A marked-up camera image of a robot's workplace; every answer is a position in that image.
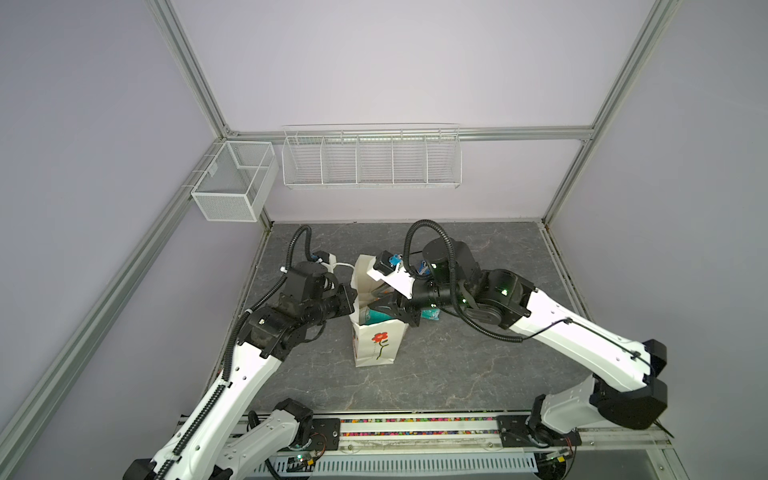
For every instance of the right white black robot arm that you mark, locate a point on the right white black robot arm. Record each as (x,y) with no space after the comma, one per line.
(623,386)

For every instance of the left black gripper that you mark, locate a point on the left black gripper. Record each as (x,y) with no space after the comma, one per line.
(347,298)

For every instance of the blue m&m's candy packet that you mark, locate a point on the blue m&m's candy packet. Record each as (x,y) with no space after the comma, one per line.
(424,270)

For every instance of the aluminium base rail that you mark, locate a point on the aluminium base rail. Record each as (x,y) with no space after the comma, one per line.
(443,445)

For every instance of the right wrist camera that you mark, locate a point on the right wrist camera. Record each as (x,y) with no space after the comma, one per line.
(390,269)

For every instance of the white wire shelf basket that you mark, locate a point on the white wire shelf basket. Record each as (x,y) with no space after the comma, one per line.
(388,155)

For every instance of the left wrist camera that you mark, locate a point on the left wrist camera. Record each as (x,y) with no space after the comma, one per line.
(325,259)

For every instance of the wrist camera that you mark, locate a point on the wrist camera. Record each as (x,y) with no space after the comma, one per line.
(325,259)
(390,269)

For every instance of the white flower paper bag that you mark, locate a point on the white flower paper bag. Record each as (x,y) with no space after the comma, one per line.
(376,338)

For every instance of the teal snack packet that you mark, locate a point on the teal snack packet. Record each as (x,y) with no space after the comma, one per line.
(397,306)

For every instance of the white mesh box basket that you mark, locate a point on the white mesh box basket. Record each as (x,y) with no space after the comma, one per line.
(236,183)

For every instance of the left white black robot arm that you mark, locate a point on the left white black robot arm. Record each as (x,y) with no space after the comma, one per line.
(240,384)

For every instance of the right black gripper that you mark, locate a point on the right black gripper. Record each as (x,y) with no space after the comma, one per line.
(402,308)

